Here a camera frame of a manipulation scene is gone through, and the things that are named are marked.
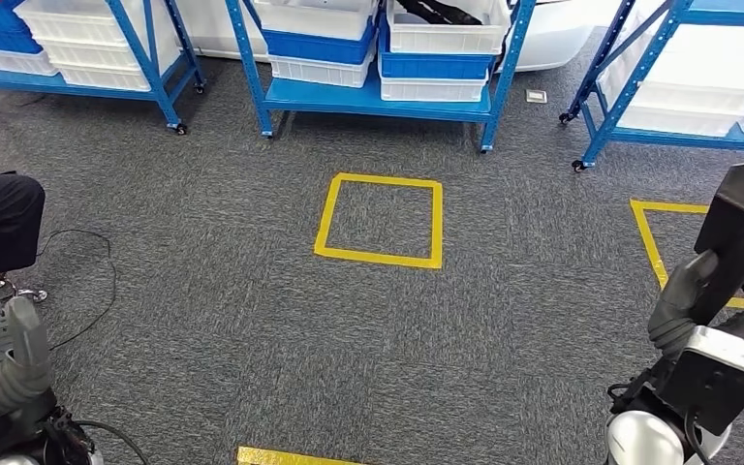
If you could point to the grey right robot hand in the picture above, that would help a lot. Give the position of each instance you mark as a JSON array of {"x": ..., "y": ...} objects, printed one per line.
[{"x": 670, "y": 314}]

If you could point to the blue shelf rack on casters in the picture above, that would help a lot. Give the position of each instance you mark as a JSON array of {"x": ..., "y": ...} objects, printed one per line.
[
  {"x": 25, "y": 82},
  {"x": 667, "y": 138}
]

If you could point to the blue shelf rack with feet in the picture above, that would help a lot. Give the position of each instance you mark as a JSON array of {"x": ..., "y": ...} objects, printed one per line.
[{"x": 359, "y": 101}]

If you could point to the black spare plastic part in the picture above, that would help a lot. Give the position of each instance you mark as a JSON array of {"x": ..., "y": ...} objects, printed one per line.
[{"x": 436, "y": 9}]

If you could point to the chrome chair base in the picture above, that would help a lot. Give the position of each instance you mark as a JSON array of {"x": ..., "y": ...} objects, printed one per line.
[{"x": 25, "y": 294}]

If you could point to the person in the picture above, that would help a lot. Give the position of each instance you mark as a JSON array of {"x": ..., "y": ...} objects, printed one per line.
[{"x": 0, "y": 218}]

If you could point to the white floor outlet plate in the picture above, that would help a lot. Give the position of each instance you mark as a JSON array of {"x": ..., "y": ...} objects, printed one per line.
[{"x": 536, "y": 96}]

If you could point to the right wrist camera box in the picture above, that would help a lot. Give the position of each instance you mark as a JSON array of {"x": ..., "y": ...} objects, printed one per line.
[{"x": 712, "y": 378}]

